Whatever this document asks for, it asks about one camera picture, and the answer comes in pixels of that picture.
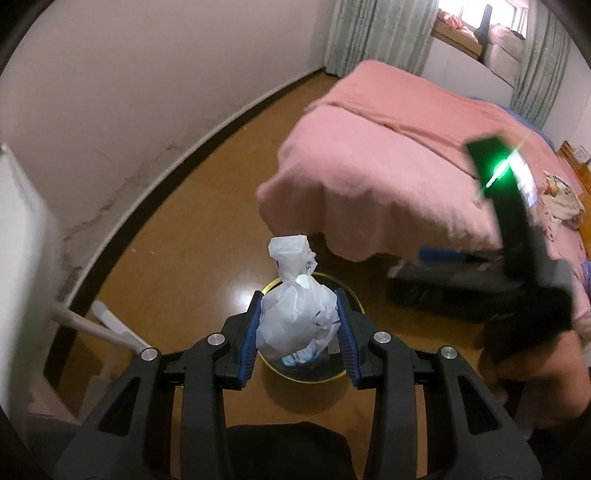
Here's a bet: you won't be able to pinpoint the black gold-rimmed trash bin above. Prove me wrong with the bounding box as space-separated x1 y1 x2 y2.
259 272 365 385

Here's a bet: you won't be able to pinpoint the white desk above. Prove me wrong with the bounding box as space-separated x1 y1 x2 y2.
1 144 61 440

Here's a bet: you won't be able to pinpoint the green curtain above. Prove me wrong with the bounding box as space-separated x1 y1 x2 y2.
510 1 571 128
324 0 439 78

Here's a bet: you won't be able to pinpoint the items on windowsill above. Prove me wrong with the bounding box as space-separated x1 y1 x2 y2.
432 1 528 87

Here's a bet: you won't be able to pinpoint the person's right hand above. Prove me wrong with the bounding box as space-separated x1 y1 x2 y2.
478 330 590 429

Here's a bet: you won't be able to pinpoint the wooden nightstand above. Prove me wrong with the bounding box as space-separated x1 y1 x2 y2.
557 141 590 212

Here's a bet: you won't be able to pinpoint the left green curtain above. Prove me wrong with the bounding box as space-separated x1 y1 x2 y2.
324 0 439 78

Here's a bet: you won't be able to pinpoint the patterned cloth on bed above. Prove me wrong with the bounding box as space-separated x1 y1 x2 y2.
537 172 585 237

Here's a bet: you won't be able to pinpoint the right green curtain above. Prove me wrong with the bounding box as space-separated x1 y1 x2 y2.
510 1 571 128

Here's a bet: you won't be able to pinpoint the white trash bag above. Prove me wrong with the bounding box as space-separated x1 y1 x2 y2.
256 235 341 367

